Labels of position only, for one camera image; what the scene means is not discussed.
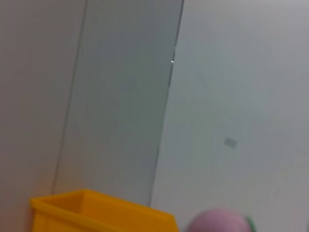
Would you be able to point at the pink peach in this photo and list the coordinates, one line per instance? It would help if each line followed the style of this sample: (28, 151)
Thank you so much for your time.
(217, 222)

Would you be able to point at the yellow plastic bin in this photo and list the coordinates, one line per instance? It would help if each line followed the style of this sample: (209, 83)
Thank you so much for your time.
(108, 217)

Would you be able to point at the small grey wall plate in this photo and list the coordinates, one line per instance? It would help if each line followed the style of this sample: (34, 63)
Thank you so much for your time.
(230, 142)

